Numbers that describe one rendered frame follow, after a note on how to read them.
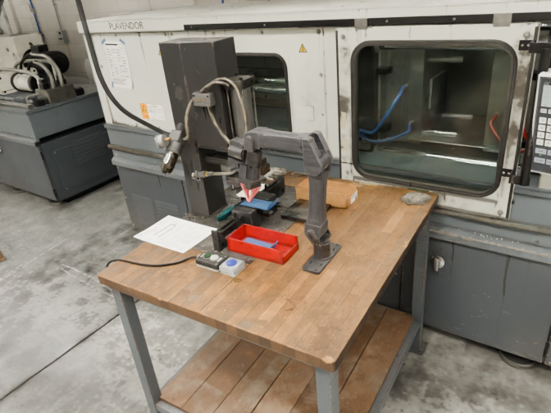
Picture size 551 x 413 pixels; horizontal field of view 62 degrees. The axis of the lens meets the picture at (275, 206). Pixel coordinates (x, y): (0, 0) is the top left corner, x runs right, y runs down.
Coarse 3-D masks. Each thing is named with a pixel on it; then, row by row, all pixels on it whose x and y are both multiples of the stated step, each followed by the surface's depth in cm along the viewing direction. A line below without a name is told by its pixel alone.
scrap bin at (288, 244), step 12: (240, 228) 182; (252, 228) 182; (228, 240) 175; (240, 240) 183; (264, 240) 181; (276, 240) 178; (288, 240) 175; (240, 252) 175; (252, 252) 171; (264, 252) 168; (276, 252) 164; (288, 252) 167
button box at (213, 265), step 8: (192, 256) 174; (200, 256) 170; (224, 256) 169; (136, 264) 174; (144, 264) 173; (160, 264) 172; (168, 264) 172; (200, 264) 169; (208, 264) 166; (216, 264) 165
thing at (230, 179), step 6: (210, 156) 195; (216, 156) 196; (222, 156) 196; (228, 156) 195; (210, 162) 193; (216, 162) 191; (222, 162) 189; (264, 162) 186; (264, 168) 188; (270, 168) 192; (234, 174) 184; (264, 174) 189; (228, 180) 183; (234, 180) 181; (234, 186) 186; (240, 186) 181
